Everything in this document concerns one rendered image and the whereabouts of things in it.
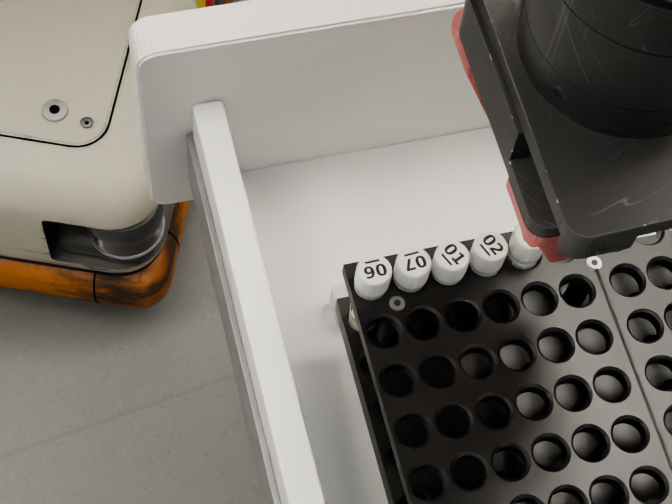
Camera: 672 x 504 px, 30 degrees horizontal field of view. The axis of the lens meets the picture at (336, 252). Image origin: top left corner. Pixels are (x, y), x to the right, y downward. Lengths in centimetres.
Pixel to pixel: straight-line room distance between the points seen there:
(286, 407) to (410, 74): 15
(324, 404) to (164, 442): 88
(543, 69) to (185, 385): 109
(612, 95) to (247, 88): 20
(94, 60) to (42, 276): 24
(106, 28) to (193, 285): 33
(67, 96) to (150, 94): 76
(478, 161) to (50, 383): 91
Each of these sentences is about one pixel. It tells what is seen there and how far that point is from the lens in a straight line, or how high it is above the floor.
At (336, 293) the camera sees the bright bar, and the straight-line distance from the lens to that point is 49.
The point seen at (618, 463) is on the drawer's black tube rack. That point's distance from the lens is 43.
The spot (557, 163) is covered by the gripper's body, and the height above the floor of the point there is 103.
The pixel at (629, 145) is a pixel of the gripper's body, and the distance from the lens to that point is 32.
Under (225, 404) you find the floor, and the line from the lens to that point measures 137.
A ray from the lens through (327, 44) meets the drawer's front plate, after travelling 47.
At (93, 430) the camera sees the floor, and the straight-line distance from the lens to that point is 137.
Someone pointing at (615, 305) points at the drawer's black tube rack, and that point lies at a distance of 45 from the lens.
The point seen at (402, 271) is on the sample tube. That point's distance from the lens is 43.
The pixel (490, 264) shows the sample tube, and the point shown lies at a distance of 44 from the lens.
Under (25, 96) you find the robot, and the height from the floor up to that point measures 28.
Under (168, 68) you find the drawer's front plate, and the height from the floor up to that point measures 92.
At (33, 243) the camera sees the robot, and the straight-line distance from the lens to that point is 126.
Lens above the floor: 129
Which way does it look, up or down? 63 degrees down
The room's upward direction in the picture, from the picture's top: 10 degrees clockwise
